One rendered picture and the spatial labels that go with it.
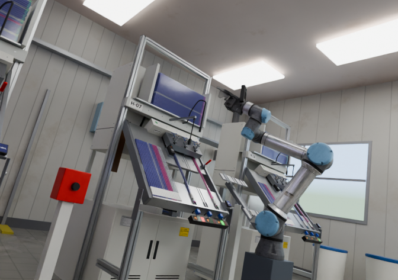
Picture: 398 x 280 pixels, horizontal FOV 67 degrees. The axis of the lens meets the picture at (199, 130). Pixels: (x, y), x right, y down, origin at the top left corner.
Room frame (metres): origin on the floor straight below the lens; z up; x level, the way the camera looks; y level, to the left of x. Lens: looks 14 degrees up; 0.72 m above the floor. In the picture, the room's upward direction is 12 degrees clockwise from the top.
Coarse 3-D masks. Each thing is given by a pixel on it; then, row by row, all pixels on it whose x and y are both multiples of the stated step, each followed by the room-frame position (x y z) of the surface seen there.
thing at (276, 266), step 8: (248, 256) 1.66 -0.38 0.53; (256, 256) 1.62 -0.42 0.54; (248, 264) 1.66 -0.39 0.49; (256, 264) 1.62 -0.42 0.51; (264, 264) 1.58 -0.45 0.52; (272, 264) 1.54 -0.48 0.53; (280, 264) 1.58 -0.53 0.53; (288, 264) 1.63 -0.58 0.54; (248, 272) 1.65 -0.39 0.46; (256, 272) 1.61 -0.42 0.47; (264, 272) 1.57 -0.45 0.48; (272, 272) 1.55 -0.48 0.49; (280, 272) 1.59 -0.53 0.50; (288, 272) 1.63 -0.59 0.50
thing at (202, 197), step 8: (176, 184) 2.02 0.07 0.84; (184, 184) 2.08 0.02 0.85; (184, 192) 2.01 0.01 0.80; (192, 192) 2.08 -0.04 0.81; (200, 192) 2.15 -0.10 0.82; (184, 200) 1.96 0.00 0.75; (192, 200) 2.00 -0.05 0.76; (200, 200) 2.08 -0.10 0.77; (208, 200) 2.15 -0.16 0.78; (216, 200) 2.22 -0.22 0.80; (216, 208) 2.14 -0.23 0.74
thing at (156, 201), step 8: (152, 200) 1.76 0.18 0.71; (160, 200) 1.78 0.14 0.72; (168, 200) 1.81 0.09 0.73; (168, 208) 1.88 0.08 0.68; (176, 208) 1.91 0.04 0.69; (184, 208) 1.93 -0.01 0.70; (192, 208) 1.97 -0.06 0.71; (200, 208) 2.00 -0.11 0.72; (208, 208) 2.04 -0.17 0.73; (216, 216) 2.15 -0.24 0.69; (224, 216) 2.19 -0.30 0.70
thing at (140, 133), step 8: (136, 128) 2.14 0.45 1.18; (144, 128) 2.21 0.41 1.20; (136, 136) 2.07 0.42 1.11; (144, 136) 2.14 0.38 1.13; (152, 136) 2.22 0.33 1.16; (160, 144) 2.21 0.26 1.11; (176, 152) 2.30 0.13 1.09; (168, 160) 2.14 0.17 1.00; (184, 160) 2.30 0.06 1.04; (192, 160) 2.39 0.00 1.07; (184, 168) 2.23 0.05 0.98; (192, 168) 2.30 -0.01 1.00; (200, 168) 2.39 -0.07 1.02
